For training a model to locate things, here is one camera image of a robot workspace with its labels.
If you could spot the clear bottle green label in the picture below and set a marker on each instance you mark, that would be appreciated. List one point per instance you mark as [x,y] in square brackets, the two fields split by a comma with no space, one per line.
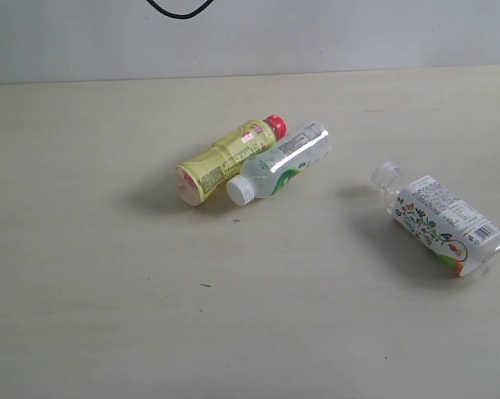
[264,174]

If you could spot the yellow bottle red cap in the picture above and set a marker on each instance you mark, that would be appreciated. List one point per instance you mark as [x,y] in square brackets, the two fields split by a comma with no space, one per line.
[200,176]

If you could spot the clear bottle floral label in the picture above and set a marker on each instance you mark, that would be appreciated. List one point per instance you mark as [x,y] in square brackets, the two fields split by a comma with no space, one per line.
[441,220]

